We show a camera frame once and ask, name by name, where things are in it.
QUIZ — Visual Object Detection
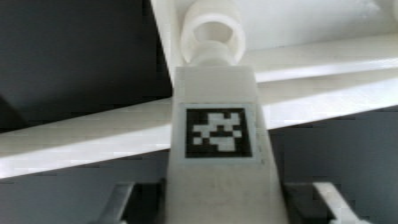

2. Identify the white U-shaped obstacle fence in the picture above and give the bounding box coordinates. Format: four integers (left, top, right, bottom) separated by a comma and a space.
0, 66, 398, 179

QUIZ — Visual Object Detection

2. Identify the white table leg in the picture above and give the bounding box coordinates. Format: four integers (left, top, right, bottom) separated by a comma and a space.
165, 41, 288, 224

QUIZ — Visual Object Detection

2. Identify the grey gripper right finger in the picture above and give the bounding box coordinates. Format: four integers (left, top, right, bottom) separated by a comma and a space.
283, 182, 371, 224

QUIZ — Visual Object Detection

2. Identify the white square table top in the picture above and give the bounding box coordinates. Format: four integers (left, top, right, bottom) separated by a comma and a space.
233, 0, 398, 82

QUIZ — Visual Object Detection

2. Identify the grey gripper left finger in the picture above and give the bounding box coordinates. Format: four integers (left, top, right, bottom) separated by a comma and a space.
89, 182, 165, 224

